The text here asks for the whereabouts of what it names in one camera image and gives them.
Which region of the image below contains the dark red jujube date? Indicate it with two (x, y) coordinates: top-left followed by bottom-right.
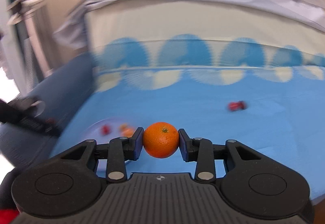
(238, 101), (247, 110)

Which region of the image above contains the red candy fruit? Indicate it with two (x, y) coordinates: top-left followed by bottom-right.
(227, 101), (242, 112)

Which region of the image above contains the orange tangerine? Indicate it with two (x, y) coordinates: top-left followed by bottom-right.
(143, 122), (180, 159)
(119, 123), (135, 138)

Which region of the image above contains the light blue plate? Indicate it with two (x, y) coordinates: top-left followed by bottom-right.
(81, 117), (137, 144)

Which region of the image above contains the red wrapped fruit on plate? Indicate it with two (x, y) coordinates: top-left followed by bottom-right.
(100, 124), (111, 136)

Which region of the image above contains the orange tangerine front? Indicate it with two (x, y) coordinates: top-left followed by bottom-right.
(119, 123), (135, 138)

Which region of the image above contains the black smartphone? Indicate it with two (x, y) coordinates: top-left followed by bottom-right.
(1, 97), (61, 138)

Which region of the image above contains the blue denim sofa armrest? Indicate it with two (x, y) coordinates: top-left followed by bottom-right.
(1, 53), (94, 167)

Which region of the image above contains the blue fan-pattern cloth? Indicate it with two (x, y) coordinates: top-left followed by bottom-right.
(52, 0), (324, 200)

